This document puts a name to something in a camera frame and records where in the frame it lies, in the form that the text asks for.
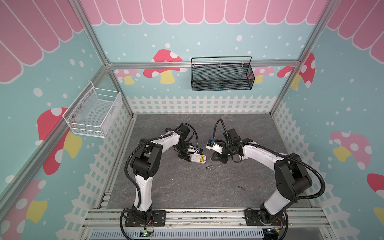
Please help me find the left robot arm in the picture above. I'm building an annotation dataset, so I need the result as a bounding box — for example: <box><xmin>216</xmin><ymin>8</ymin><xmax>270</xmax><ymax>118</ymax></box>
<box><xmin>124</xmin><ymin>123</ymin><xmax>207</xmax><ymax>224</ymax></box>

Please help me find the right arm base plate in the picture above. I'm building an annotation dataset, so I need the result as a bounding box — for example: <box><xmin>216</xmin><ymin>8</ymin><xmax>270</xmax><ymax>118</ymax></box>
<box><xmin>244</xmin><ymin>208</ymin><xmax>286</xmax><ymax>227</ymax></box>

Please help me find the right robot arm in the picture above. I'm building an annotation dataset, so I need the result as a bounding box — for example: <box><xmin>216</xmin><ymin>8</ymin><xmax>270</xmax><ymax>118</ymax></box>
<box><xmin>206</xmin><ymin>129</ymin><xmax>326</xmax><ymax>226</ymax></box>

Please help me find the aluminium frame post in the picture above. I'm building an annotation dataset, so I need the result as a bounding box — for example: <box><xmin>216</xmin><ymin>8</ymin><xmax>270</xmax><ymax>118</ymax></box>
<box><xmin>70</xmin><ymin>1</ymin><xmax>134</xmax><ymax>118</ymax></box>

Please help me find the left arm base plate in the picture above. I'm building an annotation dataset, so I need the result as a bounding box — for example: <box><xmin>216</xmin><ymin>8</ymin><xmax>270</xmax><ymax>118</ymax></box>
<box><xmin>123</xmin><ymin>210</ymin><xmax>167</xmax><ymax>227</ymax></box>

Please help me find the black mesh wall basket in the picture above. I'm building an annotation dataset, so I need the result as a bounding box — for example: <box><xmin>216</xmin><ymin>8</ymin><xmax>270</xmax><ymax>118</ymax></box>
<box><xmin>191</xmin><ymin>56</ymin><xmax>256</xmax><ymax>92</ymax></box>

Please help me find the white wire wall basket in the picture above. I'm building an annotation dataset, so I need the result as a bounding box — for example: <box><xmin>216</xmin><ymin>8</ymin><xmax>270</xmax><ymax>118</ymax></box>
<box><xmin>63</xmin><ymin>82</ymin><xmax>123</xmax><ymax>138</ymax></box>

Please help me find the white remote with green buttons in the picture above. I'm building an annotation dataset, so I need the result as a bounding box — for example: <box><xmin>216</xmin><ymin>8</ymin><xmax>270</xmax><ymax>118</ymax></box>
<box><xmin>191</xmin><ymin>154</ymin><xmax>207</xmax><ymax>164</ymax></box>

